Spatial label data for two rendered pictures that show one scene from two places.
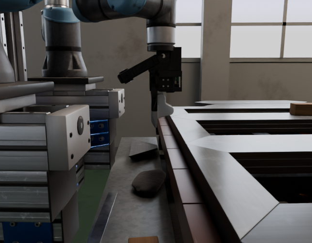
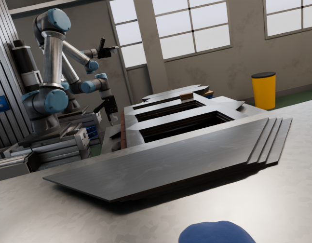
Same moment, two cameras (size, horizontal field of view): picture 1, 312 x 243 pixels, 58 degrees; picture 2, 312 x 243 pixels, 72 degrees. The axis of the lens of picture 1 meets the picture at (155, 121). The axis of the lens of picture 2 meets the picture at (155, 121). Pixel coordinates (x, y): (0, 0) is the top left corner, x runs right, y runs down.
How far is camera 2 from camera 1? 0.81 m
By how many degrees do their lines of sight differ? 7
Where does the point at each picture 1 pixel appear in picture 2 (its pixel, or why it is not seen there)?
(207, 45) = (148, 55)
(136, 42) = (104, 61)
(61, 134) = (80, 140)
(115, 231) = not seen: hidden behind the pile
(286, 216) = not seen: hidden behind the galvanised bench
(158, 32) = (103, 93)
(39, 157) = (75, 147)
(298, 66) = (207, 55)
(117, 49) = not seen: hidden behind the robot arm
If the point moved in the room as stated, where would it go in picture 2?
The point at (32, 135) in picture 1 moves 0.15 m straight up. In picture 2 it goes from (72, 141) to (62, 116)
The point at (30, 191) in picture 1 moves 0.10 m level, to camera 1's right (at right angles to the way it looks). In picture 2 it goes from (75, 157) to (92, 153)
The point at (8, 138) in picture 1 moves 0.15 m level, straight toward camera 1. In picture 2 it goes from (65, 144) to (72, 151)
